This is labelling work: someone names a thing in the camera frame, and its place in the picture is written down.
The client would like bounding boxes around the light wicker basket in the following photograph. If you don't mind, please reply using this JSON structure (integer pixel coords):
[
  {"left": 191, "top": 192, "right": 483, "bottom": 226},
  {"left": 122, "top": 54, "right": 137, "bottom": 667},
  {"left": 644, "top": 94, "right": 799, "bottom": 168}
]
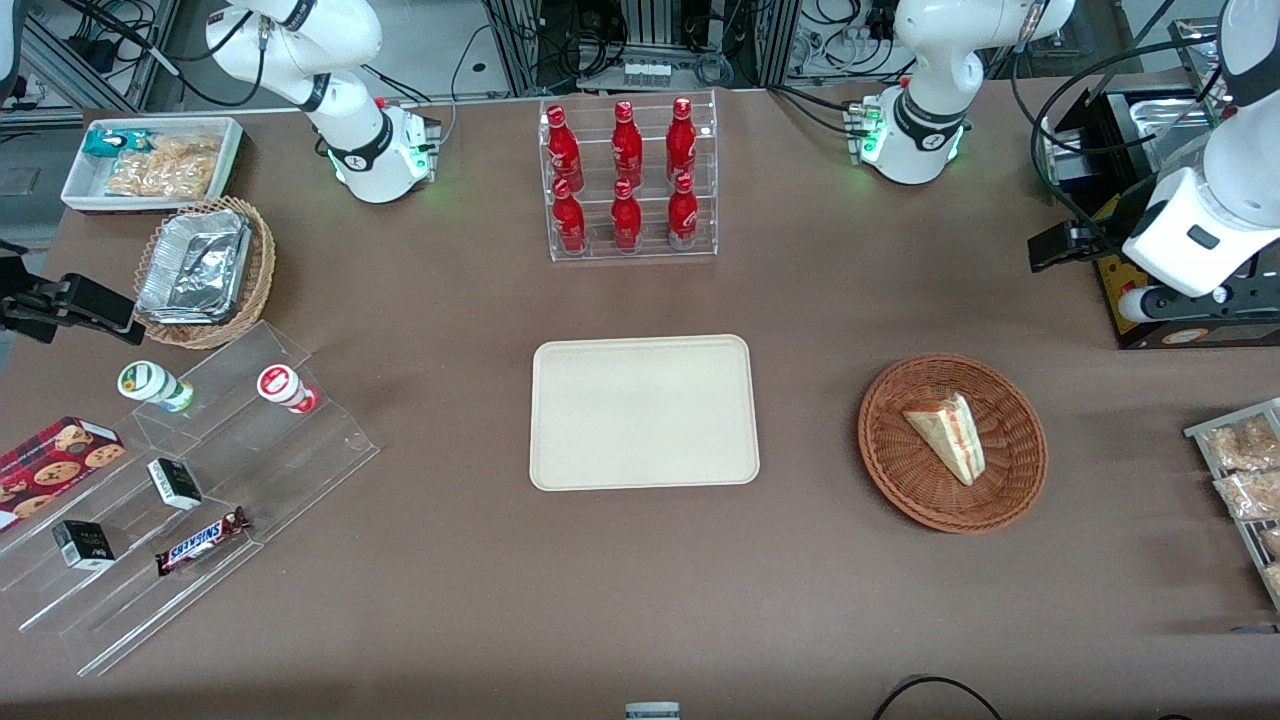
[{"left": 132, "top": 195, "right": 278, "bottom": 351}]

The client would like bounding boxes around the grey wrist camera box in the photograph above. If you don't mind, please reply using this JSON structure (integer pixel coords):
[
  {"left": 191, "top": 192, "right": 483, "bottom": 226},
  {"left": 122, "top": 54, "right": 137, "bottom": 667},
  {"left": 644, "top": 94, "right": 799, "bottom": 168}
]
[{"left": 1117, "top": 265, "right": 1280, "bottom": 324}]

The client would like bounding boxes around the black floor cable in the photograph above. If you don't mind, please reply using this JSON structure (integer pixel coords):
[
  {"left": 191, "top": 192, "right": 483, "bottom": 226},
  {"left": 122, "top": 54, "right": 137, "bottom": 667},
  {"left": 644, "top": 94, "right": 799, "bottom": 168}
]
[{"left": 871, "top": 676, "right": 1005, "bottom": 720}]

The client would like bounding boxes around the tray of bagged snacks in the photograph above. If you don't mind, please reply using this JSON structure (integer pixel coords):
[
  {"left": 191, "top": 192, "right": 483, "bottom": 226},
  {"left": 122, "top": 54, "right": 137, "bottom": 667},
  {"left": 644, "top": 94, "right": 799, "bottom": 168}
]
[{"left": 1184, "top": 398, "right": 1280, "bottom": 612}]

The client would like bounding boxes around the Snickers chocolate bar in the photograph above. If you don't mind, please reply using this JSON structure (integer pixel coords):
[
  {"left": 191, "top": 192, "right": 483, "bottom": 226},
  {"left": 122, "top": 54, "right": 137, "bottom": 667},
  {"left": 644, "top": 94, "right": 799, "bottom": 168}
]
[{"left": 154, "top": 506, "right": 252, "bottom": 578}]

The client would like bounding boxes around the white rectangular bin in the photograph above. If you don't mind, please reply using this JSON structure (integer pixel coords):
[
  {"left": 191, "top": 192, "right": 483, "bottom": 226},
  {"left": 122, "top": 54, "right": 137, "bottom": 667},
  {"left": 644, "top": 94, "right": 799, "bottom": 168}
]
[{"left": 60, "top": 116, "right": 247, "bottom": 215}]

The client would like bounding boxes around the glass display cover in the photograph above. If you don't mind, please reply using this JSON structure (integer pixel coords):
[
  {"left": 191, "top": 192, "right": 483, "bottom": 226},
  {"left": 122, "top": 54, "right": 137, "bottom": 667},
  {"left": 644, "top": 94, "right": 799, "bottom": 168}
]
[{"left": 1167, "top": 17, "right": 1237, "bottom": 101}]

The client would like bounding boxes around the triangle sandwich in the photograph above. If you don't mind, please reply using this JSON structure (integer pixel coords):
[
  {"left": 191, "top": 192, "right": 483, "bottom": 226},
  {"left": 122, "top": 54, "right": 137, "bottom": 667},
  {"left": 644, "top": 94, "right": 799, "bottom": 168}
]
[{"left": 902, "top": 391, "right": 988, "bottom": 488}]

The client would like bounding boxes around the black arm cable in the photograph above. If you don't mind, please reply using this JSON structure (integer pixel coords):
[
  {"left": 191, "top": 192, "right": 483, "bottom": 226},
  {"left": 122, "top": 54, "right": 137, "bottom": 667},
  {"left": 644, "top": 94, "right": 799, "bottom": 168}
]
[{"left": 1009, "top": 35, "right": 1233, "bottom": 233}]

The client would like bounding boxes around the red cap yogurt bottle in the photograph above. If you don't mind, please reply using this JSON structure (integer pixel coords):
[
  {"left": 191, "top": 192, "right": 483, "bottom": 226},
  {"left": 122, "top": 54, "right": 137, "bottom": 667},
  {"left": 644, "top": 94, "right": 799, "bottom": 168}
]
[{"left": 255, "top": 364, "right": 320, "bottom": 416}]

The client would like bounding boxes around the clear bag of chips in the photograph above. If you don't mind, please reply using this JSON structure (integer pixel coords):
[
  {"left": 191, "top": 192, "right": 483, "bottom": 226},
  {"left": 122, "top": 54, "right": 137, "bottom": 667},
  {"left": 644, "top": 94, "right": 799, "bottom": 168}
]
[{"left": 104, "top": 134, "right": 224, "bottom": 199}]

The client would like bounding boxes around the teal snack packet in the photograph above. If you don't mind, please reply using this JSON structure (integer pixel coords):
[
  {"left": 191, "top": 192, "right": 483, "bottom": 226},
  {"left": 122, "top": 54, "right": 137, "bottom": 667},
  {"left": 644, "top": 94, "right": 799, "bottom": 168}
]
[{"left": 81, "top": 128, "right": 157, "bottom": 161}]

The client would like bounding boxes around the beige plastic tray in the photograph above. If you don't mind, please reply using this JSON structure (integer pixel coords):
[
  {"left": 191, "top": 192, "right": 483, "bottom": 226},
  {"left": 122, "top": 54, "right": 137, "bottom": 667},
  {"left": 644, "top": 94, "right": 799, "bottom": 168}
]
[{"left": 529, "top": 334, "right": 762, "bottom": 493}]

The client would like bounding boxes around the aluminium frame rail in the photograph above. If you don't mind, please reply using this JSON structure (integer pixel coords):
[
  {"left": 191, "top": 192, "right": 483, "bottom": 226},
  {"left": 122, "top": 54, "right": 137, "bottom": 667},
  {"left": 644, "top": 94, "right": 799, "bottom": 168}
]
[{"left": 18, "top": 0, "right": 183, "bottom": 123}]

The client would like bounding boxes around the round brown wicker basket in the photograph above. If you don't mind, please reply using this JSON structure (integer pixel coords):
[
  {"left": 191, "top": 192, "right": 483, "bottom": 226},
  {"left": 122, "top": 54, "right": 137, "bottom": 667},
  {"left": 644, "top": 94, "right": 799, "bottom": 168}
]
[{"left": 857, "top": 352, "right": 1050, "bottom": 535}]

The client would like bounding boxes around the red soda bottle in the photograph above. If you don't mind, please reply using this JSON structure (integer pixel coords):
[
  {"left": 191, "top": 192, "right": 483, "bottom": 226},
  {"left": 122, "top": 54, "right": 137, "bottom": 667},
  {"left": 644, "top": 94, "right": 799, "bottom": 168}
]
[
  {"left": 666, "top": 97, "right": 699, "bottom": 185},
  {"left": 666, "top": 172, "right": 701, "bottom": 251},
  {"left": 546, "top": 105, "right": 585, "bottom": 192},
  {"left": 610, "top": 178, "right": 644, "bottom": 254},
  {"left": 551, "top": 178, "right": 589, "bottom": 255},
  {"left": 611, "top": 100, "right": 645, "bottom": 187}
]

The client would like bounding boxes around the aluminium foil tray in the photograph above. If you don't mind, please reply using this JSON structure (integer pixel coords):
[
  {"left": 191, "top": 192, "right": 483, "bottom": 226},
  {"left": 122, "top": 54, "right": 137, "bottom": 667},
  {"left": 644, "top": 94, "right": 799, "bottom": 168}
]
[{"left": 134, "top": 208, "right": 252, "bottom": 327}]

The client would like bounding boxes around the clear acrylic bottle rack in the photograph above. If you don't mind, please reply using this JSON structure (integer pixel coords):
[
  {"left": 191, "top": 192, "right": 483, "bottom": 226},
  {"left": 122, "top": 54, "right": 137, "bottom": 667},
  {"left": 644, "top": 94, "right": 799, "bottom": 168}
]
[{"left": 538, "top": 90, "right": 720, "bottom": 264}]

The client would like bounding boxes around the clear acrylic stepped display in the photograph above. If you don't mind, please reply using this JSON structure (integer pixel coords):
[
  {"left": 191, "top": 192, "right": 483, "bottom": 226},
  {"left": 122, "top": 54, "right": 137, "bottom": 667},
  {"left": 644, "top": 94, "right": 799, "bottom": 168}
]
[{"left": 0, "top": 320, "right": 382, "bottom": 680}]

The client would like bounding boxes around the stainless steel pan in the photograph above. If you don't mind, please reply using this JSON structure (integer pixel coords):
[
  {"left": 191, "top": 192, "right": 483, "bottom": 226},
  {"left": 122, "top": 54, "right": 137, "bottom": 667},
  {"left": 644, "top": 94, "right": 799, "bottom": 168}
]
[{"left": 1125, "top": 95, "right": 1219, "bottom": 143}]

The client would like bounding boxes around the black food warmer machine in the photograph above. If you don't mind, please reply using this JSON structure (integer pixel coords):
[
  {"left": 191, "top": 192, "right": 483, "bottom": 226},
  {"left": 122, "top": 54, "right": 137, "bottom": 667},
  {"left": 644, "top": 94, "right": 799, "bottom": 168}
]
[{"left": 1040, "top": 85, "right": 1280, "bottom": 351}]

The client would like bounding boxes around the small black box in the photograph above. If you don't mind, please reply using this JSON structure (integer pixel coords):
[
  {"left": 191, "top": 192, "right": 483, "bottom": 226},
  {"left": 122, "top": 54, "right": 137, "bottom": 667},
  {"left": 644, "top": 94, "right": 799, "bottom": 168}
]
[
  {"left": 51, "top": 519, "right": 117, "bottom": 572},
  {"left": 146, "top": 457, "right": 204, "bottom": 512}
]

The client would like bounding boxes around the red cookie box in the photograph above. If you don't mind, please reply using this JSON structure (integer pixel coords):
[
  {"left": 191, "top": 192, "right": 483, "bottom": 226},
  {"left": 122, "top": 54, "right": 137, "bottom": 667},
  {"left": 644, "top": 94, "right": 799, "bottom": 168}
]
[{"left": 0, "top": 416, "right": 128, "bottom": 532}]

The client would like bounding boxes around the green cap yogurt bottle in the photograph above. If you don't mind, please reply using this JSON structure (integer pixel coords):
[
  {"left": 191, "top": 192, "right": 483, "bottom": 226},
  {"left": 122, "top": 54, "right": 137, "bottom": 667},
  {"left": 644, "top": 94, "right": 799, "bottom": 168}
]
[{"left": 116, "top": 360, "right": 196, "bottom": 414}]

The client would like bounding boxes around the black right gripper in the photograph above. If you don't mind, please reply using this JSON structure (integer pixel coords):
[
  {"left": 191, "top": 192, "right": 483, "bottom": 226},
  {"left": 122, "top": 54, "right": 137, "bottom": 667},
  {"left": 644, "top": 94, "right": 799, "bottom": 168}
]
[{"left": 0, "top": 255, "right": 147, "bottom": 347}]

